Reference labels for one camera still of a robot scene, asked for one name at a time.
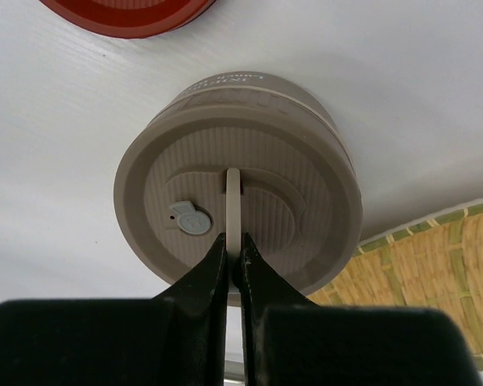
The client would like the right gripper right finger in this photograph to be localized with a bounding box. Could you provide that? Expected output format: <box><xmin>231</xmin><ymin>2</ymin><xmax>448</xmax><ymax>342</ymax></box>
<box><xmin>234</xmin><ymin>234</ymin><xmax>482</xmax><ymax>386</ymax></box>

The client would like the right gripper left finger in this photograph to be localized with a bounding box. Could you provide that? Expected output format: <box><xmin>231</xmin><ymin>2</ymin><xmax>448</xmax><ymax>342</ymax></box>
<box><xmin>0</xmin><ymin>235</ymin><xmax>228</xmax><ymax>385</ymax></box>

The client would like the brown round lid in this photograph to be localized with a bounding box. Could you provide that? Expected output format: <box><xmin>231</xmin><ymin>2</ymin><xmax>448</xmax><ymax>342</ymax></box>
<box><xmin>114</xmin><ymin>86</ymin><xmax>362</xmax><ymax>294</ymax></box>

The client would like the red round lid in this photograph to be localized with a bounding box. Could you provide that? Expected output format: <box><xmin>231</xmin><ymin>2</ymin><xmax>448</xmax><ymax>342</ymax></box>
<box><xmin>41</xmin><ymin>0</ymin><xmax>215</xmax><ymax>39</ymax></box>

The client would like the woven bamboo tray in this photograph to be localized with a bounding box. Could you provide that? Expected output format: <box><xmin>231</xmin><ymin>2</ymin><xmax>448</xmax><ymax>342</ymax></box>
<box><xmin>309</xmin><ymin>199</ymin><xmax>483</xmax><ymax>371</ymax></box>

